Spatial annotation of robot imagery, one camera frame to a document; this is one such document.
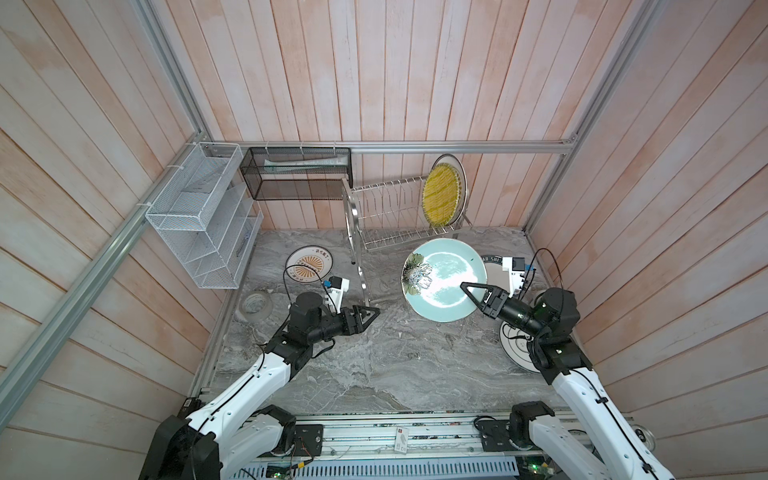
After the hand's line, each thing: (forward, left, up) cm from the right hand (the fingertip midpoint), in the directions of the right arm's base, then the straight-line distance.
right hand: (462, 288), depth 68 cm
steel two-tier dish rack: (+48, +18, -20) cm, 55 cm away
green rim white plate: (+1, -7, +4) cm, 8 cm away
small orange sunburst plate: (+31, +44, -28) cm, 61 cm away
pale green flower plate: (+3, +7, +1) cm, 8 cm away
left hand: (-3, +21, -11) cm, 24 cm away
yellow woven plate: (+29, +3, +4) cm, 29 cm away
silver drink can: (-27, -38, -16) cm, 49 cm away
